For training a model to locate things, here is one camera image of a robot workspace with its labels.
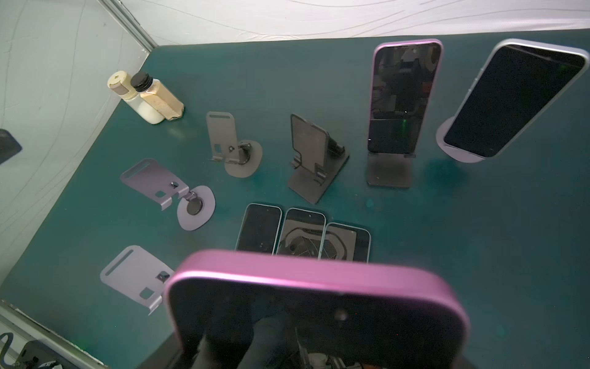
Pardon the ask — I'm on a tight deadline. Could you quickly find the grey round stand back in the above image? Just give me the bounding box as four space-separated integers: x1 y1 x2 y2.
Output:
206 112 264 178

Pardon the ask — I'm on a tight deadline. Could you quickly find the phone with white frame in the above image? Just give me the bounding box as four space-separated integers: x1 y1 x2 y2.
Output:
444 38 589 160

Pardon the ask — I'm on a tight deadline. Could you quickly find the cream plastic bottle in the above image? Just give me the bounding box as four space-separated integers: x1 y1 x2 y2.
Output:
107 71 164 125

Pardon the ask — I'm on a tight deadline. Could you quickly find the lilac round phone stand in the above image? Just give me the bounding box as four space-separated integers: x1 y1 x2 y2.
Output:
436 116 484 164

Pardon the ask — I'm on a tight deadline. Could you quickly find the purple round stand front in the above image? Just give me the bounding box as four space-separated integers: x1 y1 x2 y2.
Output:
100 245 175 315

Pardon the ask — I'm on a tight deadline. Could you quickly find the black folding phone stand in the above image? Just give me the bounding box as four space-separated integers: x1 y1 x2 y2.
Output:
287 114 350 204

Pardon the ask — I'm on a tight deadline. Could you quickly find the purple round stand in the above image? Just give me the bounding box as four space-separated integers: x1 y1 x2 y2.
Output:
100 245 175 315
120 158 216 232

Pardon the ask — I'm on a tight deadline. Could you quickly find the phone with purple frame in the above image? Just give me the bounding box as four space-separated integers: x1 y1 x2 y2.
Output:
367 38 443 155

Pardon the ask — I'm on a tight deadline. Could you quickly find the phone with cracked screen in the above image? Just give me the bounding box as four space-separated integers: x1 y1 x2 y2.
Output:
165 250 470 368

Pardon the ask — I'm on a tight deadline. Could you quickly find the small brown bottle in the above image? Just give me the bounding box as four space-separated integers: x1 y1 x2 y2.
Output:
131 72 184 121

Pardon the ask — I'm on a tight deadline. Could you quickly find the phone with light green frame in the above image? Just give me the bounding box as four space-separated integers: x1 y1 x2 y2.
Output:
236 203 283 255

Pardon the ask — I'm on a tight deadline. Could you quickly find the purple round stand middle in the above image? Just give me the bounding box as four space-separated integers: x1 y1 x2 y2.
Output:
120 158 216 232

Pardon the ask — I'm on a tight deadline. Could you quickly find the black rectangular phone stand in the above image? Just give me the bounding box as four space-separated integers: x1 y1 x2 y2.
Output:
366 153 413 188

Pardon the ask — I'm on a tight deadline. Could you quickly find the phone with dark frame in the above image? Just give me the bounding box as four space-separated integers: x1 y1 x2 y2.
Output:
273 208 327 259

